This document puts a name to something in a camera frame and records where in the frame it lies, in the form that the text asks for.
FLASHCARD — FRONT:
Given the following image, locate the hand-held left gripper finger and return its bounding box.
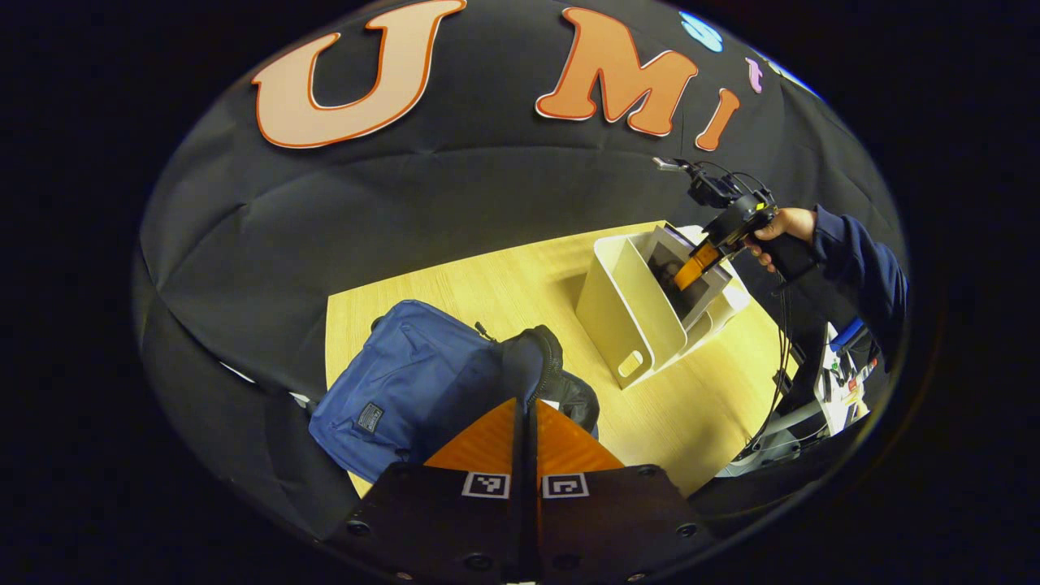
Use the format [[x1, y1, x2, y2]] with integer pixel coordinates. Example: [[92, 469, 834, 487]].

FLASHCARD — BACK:
[[325, 396, 529, 582], [528, 398, 716, 582]]

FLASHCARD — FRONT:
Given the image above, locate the white cover book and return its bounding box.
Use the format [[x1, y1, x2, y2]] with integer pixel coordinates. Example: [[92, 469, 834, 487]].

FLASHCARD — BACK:
[[646, 226, 732, 322]]

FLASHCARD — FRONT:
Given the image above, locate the white bookshelf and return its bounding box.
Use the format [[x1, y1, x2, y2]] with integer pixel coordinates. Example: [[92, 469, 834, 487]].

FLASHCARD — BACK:
[[575, 223, 752, 391]]

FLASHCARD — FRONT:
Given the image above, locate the blue schoolbag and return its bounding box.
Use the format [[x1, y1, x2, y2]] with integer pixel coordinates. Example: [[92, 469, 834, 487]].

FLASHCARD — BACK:
[[309, 299, 600, 484]]

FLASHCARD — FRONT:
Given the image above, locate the white equipment stand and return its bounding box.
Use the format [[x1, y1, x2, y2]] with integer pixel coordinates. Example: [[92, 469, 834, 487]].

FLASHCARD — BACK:
[[719, 321, 882, 480]]

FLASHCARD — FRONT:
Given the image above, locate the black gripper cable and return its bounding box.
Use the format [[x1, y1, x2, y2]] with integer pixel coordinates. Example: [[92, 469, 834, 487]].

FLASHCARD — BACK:
[[739, 272, 797, 460]]

